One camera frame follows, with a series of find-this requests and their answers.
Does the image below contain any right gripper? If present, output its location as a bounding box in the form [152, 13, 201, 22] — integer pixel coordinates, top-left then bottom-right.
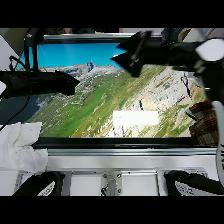
[110, 30, 202, 78]

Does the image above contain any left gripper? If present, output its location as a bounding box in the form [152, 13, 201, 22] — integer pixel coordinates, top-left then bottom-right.
[2, 69, 82, 98]

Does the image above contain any checked shirt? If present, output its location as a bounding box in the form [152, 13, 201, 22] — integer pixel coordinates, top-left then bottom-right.
[188, 100, 222, 148]

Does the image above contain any white garment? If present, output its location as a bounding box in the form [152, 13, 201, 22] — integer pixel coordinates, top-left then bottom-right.
[0, 121, 50, 174]

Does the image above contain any black cable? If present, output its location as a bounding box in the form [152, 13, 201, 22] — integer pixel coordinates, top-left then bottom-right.
[0, 95, 32, 132]

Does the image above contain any silver frame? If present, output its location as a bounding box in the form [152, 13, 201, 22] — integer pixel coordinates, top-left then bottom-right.
[0, 32, 224, 197]

